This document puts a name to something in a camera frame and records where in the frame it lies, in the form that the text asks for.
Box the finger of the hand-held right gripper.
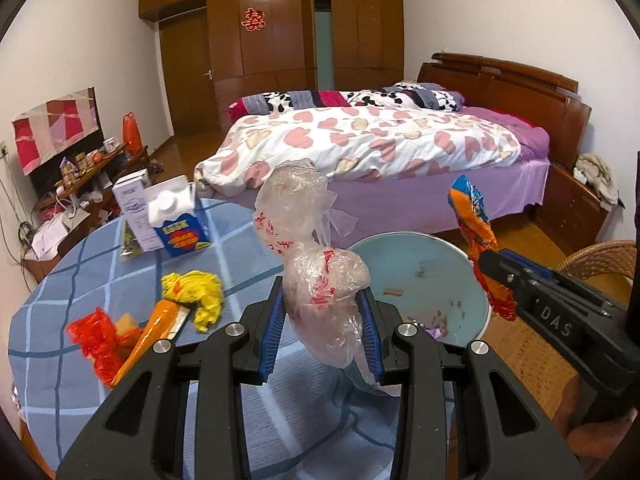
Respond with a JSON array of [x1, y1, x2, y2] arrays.
[[500, 248, 555, 282], [476, 249, 533, 306]]

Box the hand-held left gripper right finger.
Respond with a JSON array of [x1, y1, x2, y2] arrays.
[[356, 290, 586, 480]]

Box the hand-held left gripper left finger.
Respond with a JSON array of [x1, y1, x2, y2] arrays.
[[56, 276, 288, 480]]

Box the orange and blue snack wrapper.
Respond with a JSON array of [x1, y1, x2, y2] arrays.
[[447, 175, 518, 322]]

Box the clear red-printed plastic bag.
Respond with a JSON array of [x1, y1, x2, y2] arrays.
[[252, 158, 373, 386]]

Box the light blue trash bin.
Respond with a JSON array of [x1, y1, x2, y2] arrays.
[[345, 231, 492, 396]]

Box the yellow plastic bag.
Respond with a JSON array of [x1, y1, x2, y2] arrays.
[[161, 271, 224, 333]]

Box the orange snack packet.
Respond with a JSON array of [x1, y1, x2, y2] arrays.
[[111, 300, 193, 388]]

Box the red plastic bag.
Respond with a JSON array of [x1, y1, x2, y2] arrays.
[[66, 309, 143, 386]]

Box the person's right hand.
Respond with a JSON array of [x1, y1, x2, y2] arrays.
[[560, 375, 640, 463]]

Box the wooden nightstand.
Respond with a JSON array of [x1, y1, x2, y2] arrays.
[[534, 159, 612, 257]]

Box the wicker chair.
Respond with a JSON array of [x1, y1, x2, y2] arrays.
[[450, 239, 640, 441]]

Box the purple bed sheet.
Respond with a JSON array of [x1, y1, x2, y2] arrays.
[[320, 105, 551, 241]]

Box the beige cloth pile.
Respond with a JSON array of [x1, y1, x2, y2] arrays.
[[574, 152, 621, 207]]

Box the blue and white milk carton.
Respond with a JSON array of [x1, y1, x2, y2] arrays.
[[146, 176, 213, 258]]

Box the green yellow snack packet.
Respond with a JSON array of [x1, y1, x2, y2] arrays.
[[119, 225, 143, 261]]

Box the heart print quilt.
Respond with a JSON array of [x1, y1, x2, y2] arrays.
[[193, 106, 521, 198]]

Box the wooden television stand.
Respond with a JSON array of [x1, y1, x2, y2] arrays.
[[20, 142, 156, 271]]

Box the orange plastic bag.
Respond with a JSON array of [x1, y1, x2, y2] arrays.
[[122, 112, 143, 156]]

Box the white papers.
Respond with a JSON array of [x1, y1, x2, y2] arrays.
[[30, 212, 71, 256]]

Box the wooden door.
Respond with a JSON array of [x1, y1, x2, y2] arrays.
[[159, 7, 223, 138]]

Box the black television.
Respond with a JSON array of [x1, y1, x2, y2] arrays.
[[27, 125, 106, 196]]

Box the wooden wardrobe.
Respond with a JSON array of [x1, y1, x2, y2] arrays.
[[138, 0, 406, 136]]

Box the television with red cloth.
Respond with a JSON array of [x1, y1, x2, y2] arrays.
[[11, 86, 100, 177]]

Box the red paper decoration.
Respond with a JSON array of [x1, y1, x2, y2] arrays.
[[241, 7, 266, 32]]

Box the wooden bed frame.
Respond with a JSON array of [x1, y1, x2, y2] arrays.
[[192, 51, 593, 221]]

